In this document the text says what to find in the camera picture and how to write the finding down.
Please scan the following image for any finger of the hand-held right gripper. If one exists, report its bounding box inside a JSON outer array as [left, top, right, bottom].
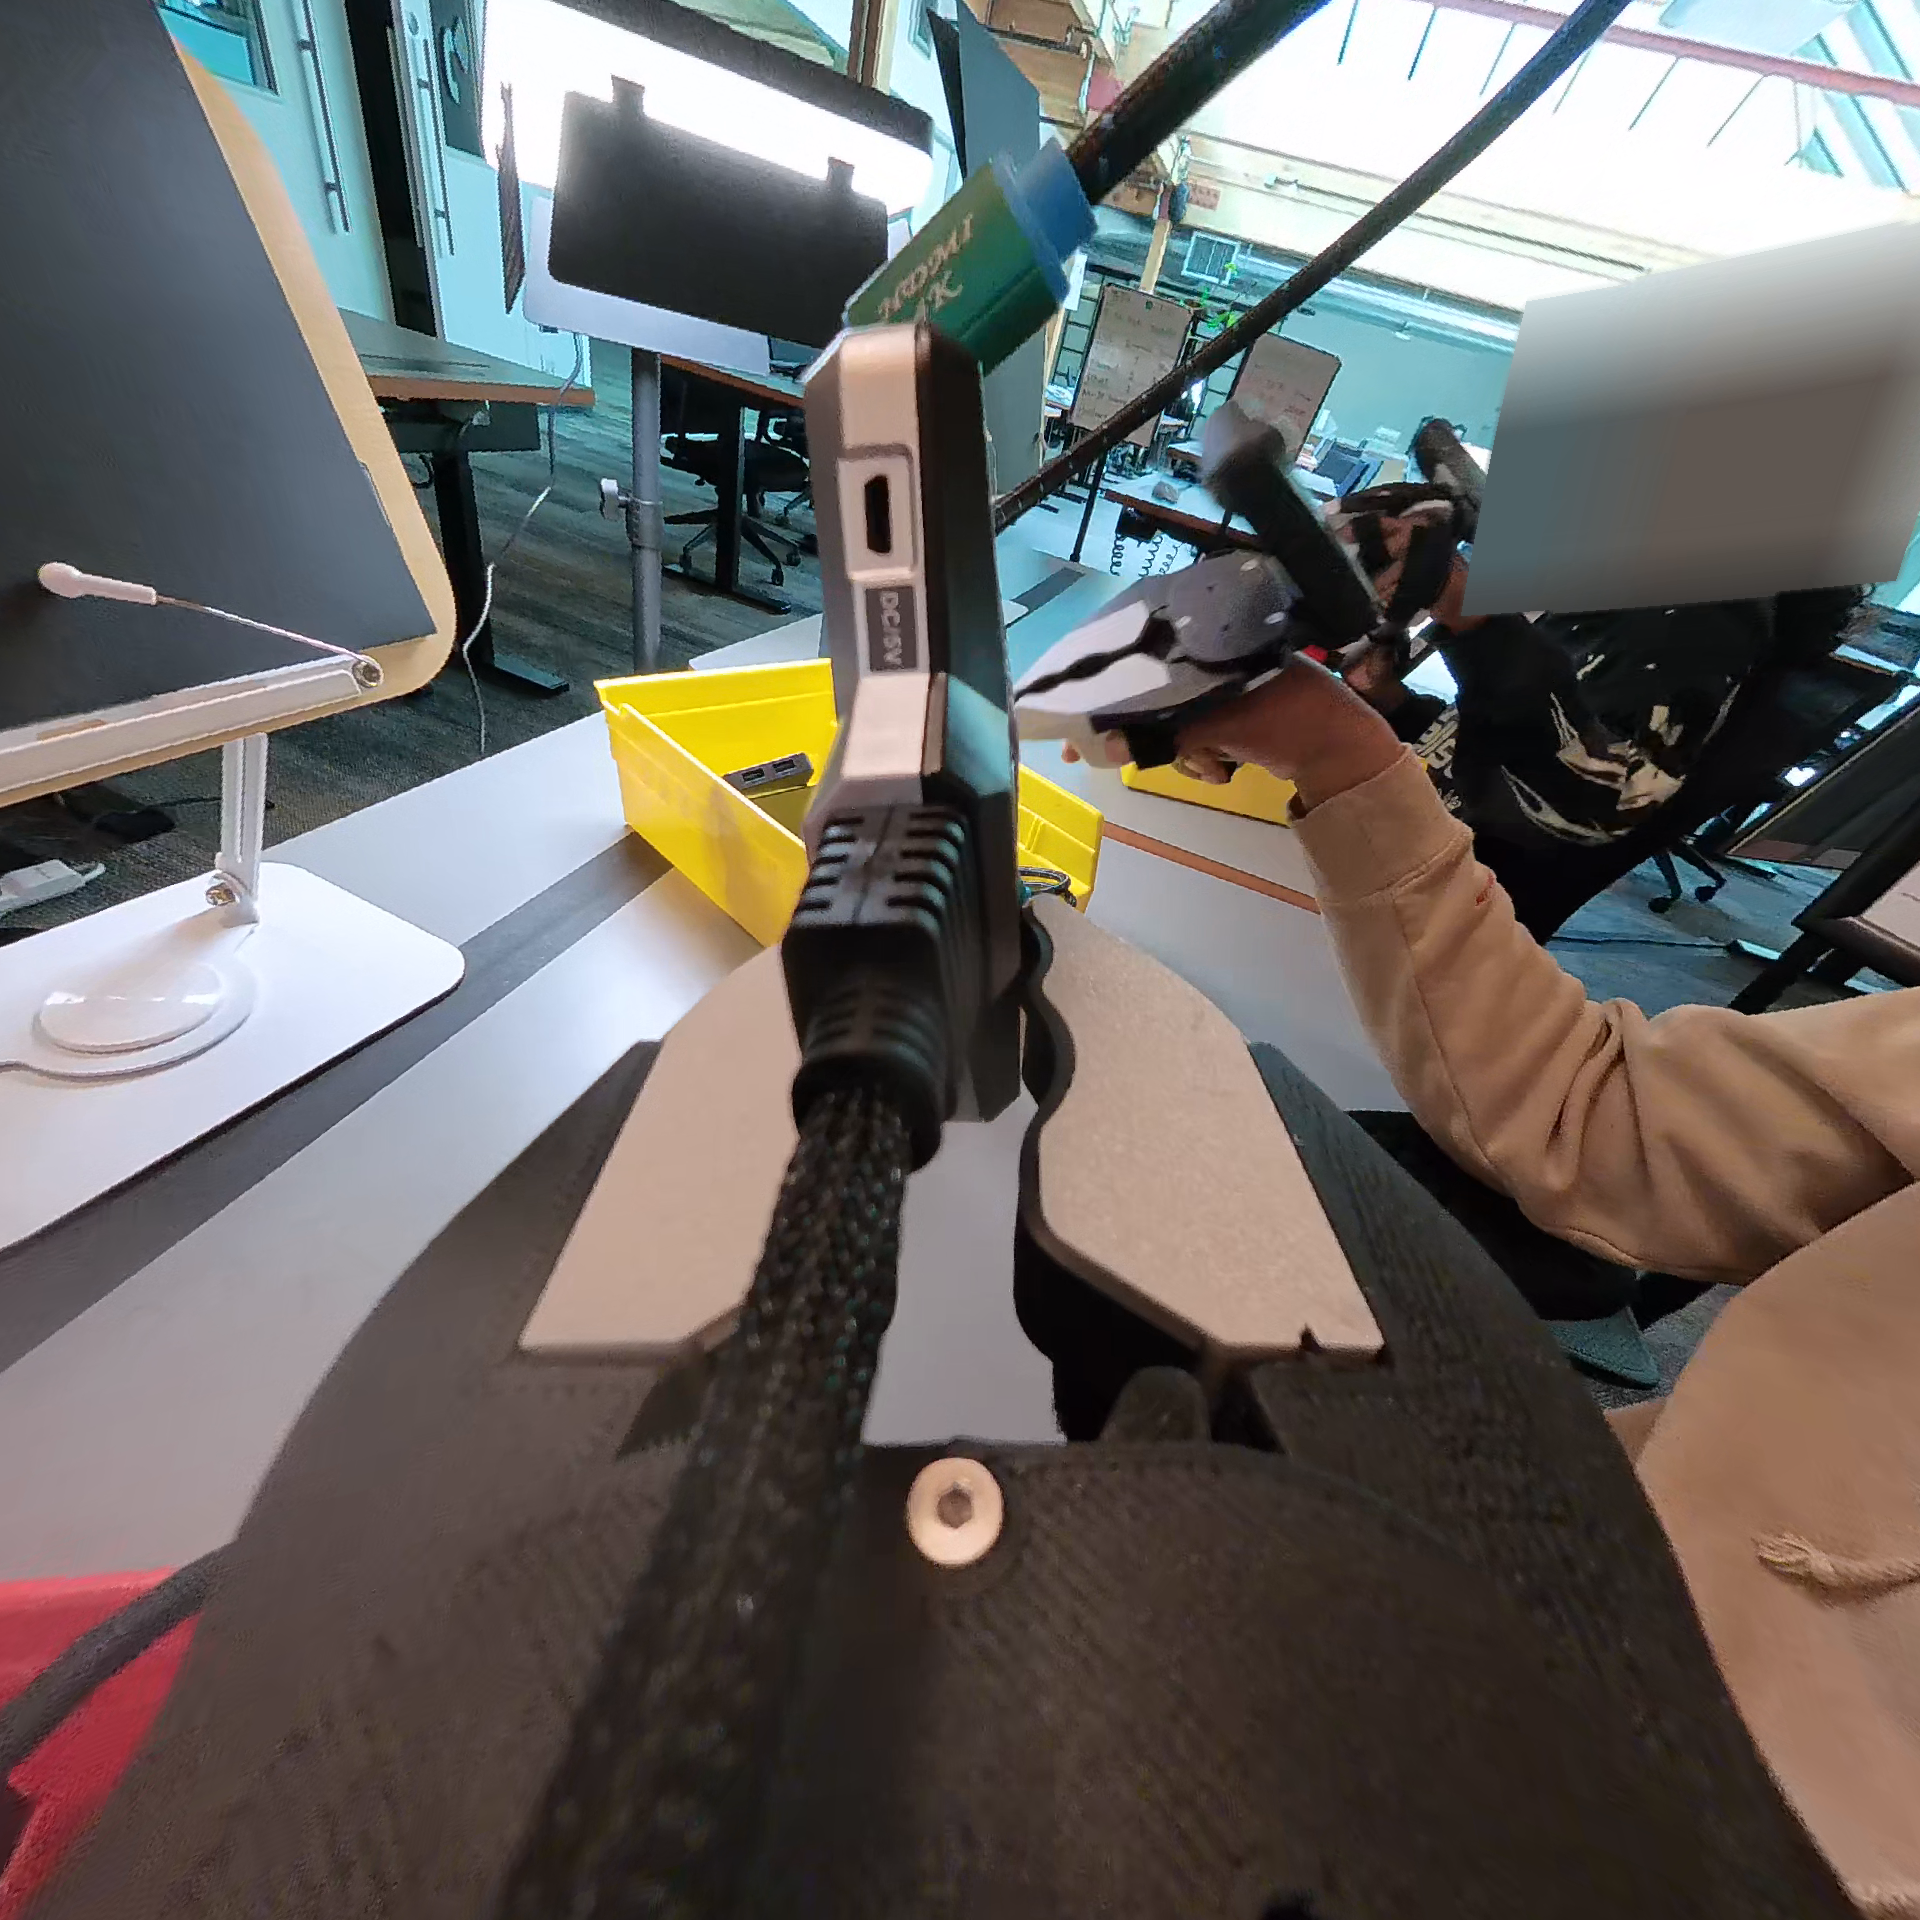
[[1011, 630, 1294, 744], [1049, 552, 1307, 655]]

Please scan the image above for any red plastic bin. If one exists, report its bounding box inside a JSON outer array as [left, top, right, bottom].
[[0, 1567, 227, 1920]]

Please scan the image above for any thick black braided hdmi cable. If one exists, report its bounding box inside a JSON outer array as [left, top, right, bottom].
[[842, 0, 1640, 530]]

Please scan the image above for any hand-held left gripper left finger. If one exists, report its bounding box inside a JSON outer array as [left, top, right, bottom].
[[512, 930, 819, 1363]]

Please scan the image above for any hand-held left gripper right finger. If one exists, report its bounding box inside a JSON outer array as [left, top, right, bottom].
[[1016, 903, 1387, 1363]]

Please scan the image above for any person's right forearm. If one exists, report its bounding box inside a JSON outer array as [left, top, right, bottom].
[[1289, 746, 1920, 1277]]

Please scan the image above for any yellow plastic bin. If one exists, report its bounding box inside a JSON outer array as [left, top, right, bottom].
[[596, 655, 1104, 950], [1120, 756, 1303, 825]]

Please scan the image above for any person's beige hoodie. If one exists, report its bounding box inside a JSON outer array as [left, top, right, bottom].
[[1611, 989, 1920, 1920]]

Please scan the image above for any wooden office desk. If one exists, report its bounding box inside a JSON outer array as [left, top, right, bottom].
[[342, 307, 596, 699]]

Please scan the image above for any black HDMI switch box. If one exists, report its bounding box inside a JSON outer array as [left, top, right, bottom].
[[496, 323, 1029, 1920]]

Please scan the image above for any person's right hand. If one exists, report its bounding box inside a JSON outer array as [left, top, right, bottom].
[[1060, 670, 1412, 818]]

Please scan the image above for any whiteboard on stand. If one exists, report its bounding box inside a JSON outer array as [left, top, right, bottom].
[[1068, 286, 1197, 437], [1229, 332, 1343, 441]]

